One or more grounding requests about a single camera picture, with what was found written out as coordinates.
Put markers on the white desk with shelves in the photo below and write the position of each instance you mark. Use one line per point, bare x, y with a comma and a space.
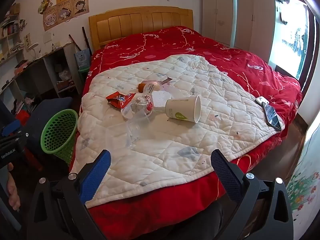
50, 62

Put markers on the person's left hand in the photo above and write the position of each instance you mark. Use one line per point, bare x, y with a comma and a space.
13, 190

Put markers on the dark wooden stick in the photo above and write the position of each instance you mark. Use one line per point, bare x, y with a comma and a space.
86, 40

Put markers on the floral cloth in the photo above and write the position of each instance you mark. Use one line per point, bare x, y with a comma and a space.
303, 190

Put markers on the red patterned blanket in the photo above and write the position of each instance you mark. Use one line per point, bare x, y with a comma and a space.
225, 55

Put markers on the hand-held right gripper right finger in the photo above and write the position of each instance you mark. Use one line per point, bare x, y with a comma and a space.
225, 176

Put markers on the red plastic stool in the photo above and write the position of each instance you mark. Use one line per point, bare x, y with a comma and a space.
22, 117

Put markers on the violin wall sticker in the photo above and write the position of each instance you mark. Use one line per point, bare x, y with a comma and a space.
46, 1

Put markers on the white tissue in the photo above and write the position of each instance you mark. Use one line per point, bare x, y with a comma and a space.
160, 98

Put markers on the wall bookshelf with books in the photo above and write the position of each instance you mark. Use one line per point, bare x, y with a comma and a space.
8, 30

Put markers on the clear plastic wrap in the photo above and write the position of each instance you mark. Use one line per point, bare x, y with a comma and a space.
133, 135

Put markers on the wooden bed headboard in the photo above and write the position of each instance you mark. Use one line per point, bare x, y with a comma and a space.
140, 22

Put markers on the black smartphone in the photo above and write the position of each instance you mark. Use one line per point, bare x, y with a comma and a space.
272, 117

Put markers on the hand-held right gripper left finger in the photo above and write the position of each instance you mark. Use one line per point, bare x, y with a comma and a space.
96, 176

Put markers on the small bottle with brown cap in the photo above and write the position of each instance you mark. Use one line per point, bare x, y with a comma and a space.
150, 87

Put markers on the white paper cup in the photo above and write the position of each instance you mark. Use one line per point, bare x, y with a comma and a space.
181, 108

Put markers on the foil wrapper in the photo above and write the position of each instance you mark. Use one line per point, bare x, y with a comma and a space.
143, 103

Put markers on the brown wrapper scrap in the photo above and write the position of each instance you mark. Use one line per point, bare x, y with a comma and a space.
167, 80

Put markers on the window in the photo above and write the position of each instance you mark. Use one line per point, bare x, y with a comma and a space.
290, 37

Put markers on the red snack wrapper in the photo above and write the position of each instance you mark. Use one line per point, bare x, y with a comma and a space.
120, 99

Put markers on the brown cartoon wall poster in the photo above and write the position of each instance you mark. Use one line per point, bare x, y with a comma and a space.
50, 20
65, 12
81, 3

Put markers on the white quilted blanket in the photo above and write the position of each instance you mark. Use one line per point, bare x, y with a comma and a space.
175, 142

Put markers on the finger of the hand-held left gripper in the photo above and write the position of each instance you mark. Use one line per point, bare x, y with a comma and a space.
10, 127
15, 138

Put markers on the green plastic mesh basket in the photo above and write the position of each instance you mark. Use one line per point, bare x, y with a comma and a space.
58, 135

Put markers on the white wardrobe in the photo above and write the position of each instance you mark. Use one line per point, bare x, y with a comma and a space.
240, 17

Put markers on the clear plastic cup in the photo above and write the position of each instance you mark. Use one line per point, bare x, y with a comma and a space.
135, 116

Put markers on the green plastic stool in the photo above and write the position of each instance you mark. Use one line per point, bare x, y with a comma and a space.
83, 77

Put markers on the blue gift bag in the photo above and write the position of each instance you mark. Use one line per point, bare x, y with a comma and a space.
82, 60

